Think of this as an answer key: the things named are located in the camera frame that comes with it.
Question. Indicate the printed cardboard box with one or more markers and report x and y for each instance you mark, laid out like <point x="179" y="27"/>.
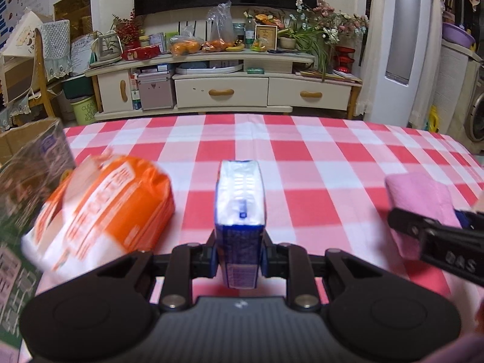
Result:
<point x="22" y="181"/>

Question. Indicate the clear plastic bottle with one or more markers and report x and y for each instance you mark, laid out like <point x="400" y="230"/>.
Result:
<point x="249" y="34"/>

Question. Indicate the green trash bin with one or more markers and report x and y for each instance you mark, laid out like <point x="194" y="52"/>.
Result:
<point x="85" y="111"/>

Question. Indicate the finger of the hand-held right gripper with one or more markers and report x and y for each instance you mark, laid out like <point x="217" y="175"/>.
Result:
<point x="453" y="257"/>
<point x="464" y="218"/>

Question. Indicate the low plastic bag of oranges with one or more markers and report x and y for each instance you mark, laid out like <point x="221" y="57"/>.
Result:
<point x="185" y="47"/>

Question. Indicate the potted spider plant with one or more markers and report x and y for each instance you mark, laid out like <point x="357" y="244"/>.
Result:
<point x="287" y="42"/>

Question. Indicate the green cooler box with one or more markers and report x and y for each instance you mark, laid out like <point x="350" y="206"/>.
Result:
<point x="77" y="87"/>

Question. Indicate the white flat tray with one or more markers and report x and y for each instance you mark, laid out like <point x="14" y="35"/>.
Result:
<point x="210" y="69"/>

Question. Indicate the blue white tissue packet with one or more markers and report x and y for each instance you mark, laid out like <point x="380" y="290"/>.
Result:
<point x="240" y="204"/>

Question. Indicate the wooden photo frame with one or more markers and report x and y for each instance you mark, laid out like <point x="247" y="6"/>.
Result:
<point x="266" y="37"/>

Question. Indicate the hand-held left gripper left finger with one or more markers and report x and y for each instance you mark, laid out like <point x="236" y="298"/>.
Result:
<point x="214" y="257"/>

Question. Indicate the red gift box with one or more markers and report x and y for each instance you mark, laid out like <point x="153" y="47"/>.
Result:
<point x="140" y="53"/>

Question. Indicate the pink storage box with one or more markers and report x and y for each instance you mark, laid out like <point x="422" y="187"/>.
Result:
<point x="155" y="92"/>

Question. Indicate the white paper certificate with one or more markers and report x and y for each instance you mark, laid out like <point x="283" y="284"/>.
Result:
<point x="83" y="55"/>

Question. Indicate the wooden chair with lace cover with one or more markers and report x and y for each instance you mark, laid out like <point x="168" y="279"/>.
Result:
<point x="55" y="45"/>

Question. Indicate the orange tissue pack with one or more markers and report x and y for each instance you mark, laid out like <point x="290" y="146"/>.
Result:
<point x="106" y="211"/>

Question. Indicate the banana bunch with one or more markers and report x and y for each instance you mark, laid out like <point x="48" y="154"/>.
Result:
<point x="235" y="47"/>

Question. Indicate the red lantern stand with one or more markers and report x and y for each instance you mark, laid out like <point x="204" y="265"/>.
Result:
<point x="345" y="62"/>

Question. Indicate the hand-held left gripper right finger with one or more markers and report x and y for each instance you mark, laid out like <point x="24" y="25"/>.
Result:
<point x="264" y="261"/>

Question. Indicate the white tower air conditioner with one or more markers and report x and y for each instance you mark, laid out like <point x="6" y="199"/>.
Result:
<point x="404" y="26"/>

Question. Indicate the tall plastic bag of oranges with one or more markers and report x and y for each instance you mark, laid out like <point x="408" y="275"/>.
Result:
<point x="220" y="26"/>

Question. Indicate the grey white carton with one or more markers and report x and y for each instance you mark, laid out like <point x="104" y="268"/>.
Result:
<point x="157" y="42"/>

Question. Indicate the purple basin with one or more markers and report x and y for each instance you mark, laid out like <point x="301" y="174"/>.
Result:
<point x="457" y="36"/>

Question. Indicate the grey washing machine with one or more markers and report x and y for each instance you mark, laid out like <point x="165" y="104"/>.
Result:
<point x="476" y="117"/>

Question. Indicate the glass jar with plant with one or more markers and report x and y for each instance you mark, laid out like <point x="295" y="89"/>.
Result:
<point x="106" y="47"/>

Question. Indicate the green carton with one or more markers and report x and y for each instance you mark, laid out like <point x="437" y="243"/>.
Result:
<point x="172" y="38"/>

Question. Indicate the colourful wall poster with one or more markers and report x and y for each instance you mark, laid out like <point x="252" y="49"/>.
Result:
<point x="22" y="0"/>

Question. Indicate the artificial flower bouquet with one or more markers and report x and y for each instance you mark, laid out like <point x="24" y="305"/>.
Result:
<point x="336" y="20"/>

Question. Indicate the small green box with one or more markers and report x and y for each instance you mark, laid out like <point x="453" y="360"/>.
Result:
<point x="255" y="70"/>

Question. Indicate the red white checkered tablecloth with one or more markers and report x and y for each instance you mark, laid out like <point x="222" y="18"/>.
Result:
<point x="302" y="166"/>

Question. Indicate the cream TV cabinet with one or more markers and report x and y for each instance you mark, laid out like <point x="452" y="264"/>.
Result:
<point x="223" y="92"/>

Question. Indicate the red berry branches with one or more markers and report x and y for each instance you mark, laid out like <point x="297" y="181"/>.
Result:
<point x="128" y="28"/>

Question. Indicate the person's lilac clothing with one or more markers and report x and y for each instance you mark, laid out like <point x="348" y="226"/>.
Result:
<point x="453" y="349"/>

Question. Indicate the lilac pink towel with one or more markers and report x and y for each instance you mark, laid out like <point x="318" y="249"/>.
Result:
<point x="419" y="196"/>

